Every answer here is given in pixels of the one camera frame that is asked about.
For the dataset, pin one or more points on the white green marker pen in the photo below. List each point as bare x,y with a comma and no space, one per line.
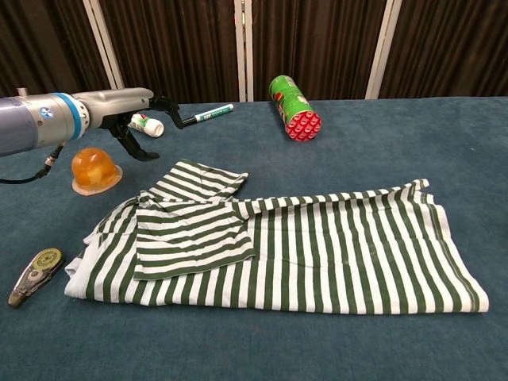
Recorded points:
214,113

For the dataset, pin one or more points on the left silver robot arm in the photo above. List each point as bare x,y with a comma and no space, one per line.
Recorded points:
31,123

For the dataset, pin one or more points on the green snack can red lid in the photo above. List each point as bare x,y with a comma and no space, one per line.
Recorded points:
293,107

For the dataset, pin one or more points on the correction tape dispenser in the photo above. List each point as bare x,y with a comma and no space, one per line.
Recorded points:
37,270

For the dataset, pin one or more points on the dark pleated partition panel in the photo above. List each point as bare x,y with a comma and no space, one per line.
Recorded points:
170,47
448,43
39,47
317,39

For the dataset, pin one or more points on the white partition frame post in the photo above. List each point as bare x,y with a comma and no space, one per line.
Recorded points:
243,47
104,43
383,49

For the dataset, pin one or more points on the green white striped T-shirt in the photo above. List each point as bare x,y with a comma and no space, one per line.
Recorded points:
317,254

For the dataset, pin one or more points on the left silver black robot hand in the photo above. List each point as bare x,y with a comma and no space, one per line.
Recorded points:
115,105

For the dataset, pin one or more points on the small white glue bottle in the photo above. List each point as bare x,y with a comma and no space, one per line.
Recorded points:
152,127

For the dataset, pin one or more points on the orange fruit jelly cup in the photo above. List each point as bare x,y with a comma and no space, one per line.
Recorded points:
93,166

